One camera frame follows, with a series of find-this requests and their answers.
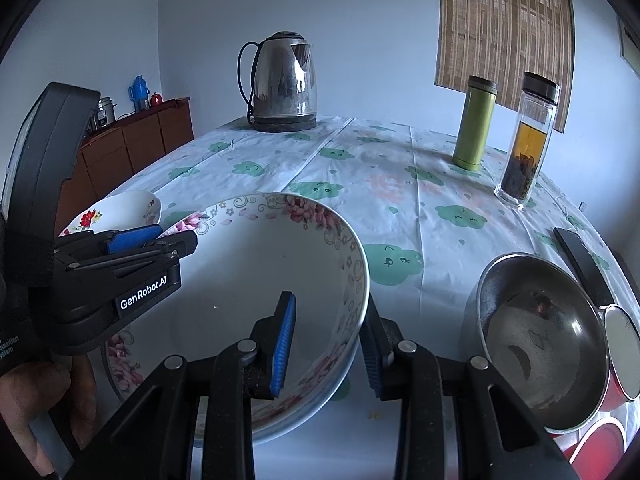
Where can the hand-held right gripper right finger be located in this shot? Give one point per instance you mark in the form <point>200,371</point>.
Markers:
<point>367,355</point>

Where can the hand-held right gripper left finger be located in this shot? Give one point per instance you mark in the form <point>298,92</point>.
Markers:
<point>282,345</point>

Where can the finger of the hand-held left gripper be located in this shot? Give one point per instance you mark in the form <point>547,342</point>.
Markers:
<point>170,249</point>
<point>132,239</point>

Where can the small floral ceramic bowl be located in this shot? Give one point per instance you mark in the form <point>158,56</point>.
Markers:
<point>125,207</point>

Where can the large floral ceramic bowl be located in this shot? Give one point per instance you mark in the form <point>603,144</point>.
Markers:
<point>250,260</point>

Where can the white enamel bowl dark rim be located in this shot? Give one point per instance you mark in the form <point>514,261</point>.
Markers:
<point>625,355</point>

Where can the person's left hand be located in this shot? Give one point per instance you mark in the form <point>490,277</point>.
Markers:
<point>30,395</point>

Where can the steel rice cooker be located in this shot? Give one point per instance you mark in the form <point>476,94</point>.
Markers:
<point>104,115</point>

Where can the wooden cabinet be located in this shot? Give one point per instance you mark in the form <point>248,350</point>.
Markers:
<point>135,140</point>

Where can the blue water bottle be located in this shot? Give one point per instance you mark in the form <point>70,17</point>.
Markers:
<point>139,92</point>

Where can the small red object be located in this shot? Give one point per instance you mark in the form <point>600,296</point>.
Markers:
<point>156,99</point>

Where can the black kettle base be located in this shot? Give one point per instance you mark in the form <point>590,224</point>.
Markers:
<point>285,124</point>

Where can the stainless steel bowl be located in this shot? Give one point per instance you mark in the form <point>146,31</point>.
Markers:
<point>540,350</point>

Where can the stainless steel electric kettle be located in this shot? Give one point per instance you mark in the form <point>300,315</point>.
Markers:
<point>282,80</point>

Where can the black smartphone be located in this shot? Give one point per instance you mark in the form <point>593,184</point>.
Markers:
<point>582,265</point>

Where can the red and white bowl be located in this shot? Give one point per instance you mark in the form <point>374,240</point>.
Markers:
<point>600,442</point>

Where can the glass tea bottle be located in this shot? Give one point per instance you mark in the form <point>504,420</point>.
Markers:
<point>525,160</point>

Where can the green thermos bottle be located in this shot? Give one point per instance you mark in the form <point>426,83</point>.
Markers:
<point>474,125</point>

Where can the bamboo window blind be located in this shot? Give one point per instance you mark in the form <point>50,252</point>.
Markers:
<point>500,35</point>

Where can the framed wall picture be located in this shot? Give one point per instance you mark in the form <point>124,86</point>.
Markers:
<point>629,45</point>

